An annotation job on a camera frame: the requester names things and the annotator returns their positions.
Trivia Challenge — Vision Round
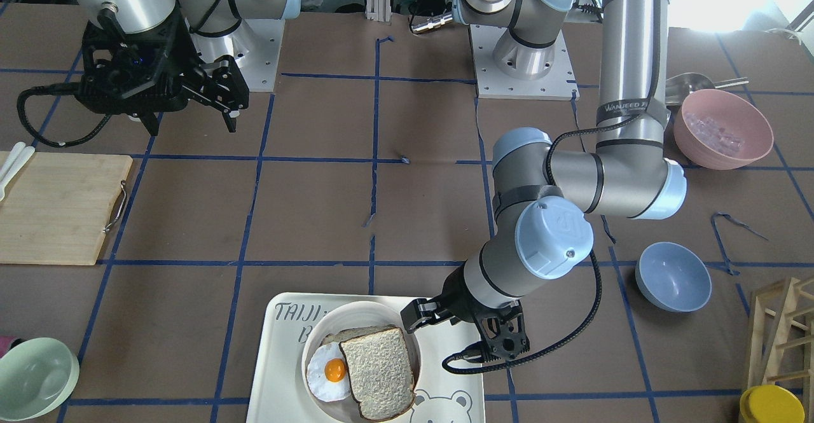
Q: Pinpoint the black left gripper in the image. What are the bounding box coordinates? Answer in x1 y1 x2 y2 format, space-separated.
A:
401 267 530 363

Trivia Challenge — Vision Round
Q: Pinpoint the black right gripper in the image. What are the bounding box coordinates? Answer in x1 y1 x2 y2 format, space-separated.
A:
76 13 250 136

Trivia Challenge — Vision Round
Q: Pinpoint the cream round plate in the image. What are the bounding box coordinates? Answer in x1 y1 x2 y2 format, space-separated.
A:
301 296 421 422

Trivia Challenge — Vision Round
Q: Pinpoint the bread slice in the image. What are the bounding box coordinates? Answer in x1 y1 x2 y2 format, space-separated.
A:
338 327 415 421
320 324 396 345

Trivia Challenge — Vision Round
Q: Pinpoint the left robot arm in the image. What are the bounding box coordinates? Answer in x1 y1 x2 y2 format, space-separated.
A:
401 0 687 375

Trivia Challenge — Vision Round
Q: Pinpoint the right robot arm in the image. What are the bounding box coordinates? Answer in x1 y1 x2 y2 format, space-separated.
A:
71 0 301 136

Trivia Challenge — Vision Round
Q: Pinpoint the bread slice on plate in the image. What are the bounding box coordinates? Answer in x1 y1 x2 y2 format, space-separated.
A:
320 324 396 345

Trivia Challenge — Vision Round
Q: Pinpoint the cream bear serving tray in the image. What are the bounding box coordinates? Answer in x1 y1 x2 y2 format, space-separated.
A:
247 293 486 422

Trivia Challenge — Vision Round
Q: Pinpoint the fried egg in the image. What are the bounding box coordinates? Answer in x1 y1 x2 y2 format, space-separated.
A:
306 342 351 403

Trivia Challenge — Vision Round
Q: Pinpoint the wooden cutting board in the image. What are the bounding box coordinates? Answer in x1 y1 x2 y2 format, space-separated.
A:
1 151 133 266

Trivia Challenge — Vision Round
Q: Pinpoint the white plastic spoon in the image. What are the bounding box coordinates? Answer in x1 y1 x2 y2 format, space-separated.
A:
0 141 36 202

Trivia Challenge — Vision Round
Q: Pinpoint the blue bowl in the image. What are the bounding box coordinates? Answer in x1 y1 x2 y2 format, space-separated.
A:
635 242 712 313

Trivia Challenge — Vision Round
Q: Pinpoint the pink cloth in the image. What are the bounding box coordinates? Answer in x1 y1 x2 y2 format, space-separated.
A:
0 335 24 358

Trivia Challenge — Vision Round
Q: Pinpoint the green bowl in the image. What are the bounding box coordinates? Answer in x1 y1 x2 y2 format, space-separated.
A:
1 337 79 421

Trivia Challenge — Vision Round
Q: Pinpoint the metal ladle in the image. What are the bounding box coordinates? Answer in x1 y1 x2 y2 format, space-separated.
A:
664 73 750 107

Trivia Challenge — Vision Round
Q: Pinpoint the pink bowl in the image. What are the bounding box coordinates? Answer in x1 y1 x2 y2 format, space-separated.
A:
673 89 774 170

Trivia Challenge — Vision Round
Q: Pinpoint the yellow cup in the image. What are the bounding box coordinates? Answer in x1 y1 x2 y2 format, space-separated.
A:
739 384 806 422

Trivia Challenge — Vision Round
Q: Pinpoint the wooden dish rack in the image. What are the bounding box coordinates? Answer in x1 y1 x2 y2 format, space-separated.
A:
742 277 813 422

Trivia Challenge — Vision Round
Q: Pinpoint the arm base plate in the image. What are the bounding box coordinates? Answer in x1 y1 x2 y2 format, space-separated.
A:
191 19 286 92
470 25 581 101

